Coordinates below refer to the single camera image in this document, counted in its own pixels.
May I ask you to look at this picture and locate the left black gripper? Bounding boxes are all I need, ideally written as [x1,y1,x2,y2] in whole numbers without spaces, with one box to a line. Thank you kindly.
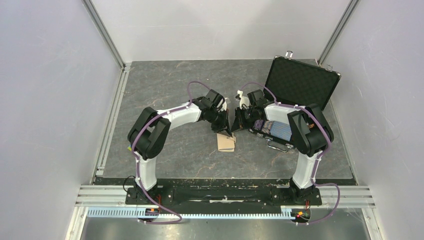
[207,108,232,138]

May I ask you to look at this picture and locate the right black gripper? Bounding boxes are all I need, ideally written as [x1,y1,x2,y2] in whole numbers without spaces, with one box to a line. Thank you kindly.
[231,106,258,132]

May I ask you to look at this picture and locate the tan leather card holder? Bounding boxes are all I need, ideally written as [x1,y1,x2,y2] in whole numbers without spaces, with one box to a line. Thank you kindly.
[216,133,237,152]

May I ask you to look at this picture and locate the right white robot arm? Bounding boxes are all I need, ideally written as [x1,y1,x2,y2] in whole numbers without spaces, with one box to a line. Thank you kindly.
[231,90,334,204]

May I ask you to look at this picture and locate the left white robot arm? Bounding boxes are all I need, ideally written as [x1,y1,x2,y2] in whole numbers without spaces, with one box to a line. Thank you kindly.
[127,89,232,204]

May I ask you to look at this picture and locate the black poker chip case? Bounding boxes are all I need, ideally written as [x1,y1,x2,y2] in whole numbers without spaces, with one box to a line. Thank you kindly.
[248,50,342,154]

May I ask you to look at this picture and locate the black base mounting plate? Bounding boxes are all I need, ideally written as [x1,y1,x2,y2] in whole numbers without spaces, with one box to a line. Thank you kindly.
[125,185,323,206]

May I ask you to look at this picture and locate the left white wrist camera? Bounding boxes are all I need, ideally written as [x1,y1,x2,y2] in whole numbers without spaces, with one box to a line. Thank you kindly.
[220,97,229,112]

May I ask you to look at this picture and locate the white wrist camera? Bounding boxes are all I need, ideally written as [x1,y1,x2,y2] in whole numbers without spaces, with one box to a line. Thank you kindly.
[220,97,229,112]
[235,90,250,110]

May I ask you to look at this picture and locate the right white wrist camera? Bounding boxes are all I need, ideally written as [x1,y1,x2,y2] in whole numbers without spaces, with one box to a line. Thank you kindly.
[235,90,250,110]

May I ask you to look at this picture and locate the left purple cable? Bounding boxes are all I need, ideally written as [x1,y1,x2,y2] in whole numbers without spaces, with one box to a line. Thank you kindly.
[130,81,184,225]

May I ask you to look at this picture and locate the purple cable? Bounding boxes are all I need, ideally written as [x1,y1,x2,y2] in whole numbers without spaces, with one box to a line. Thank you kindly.
[130,81,184,225]
[239,82,342,226]

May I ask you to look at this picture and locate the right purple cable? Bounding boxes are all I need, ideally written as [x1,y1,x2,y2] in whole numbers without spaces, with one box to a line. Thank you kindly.
[239,82,342,226]

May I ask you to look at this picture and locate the right aluminium corner post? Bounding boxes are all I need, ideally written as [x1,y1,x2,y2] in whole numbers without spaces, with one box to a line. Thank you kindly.
[316,0,360,67]

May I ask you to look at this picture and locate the aluminium corner post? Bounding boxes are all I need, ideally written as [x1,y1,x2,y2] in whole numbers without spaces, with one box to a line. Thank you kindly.
[82,0,126,69]
[316,0,360,67]

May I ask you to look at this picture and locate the aluminium front frame rail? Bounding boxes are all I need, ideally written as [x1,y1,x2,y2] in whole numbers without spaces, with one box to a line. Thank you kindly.
[65,185,384,240]

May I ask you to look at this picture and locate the left aluminium corner post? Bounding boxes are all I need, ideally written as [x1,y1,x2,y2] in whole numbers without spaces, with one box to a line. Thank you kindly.
[82,0,126,69]

